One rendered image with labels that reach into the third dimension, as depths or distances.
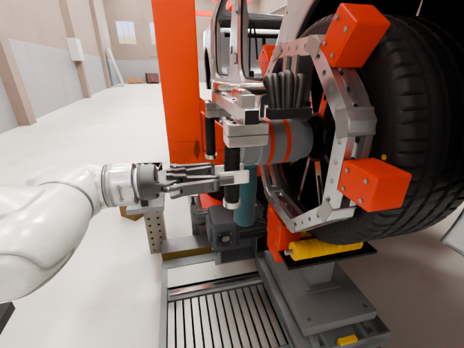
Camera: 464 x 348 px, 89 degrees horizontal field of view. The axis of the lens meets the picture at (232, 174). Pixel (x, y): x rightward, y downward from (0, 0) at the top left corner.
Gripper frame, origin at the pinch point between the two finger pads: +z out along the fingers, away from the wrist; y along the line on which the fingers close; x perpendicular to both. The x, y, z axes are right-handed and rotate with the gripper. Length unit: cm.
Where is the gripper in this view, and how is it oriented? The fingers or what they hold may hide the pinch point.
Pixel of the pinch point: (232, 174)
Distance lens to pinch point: 53.9
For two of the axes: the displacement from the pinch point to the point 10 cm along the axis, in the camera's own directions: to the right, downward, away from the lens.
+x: 0.0, -9.1, -4.1
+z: 9.7, -0.9, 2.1
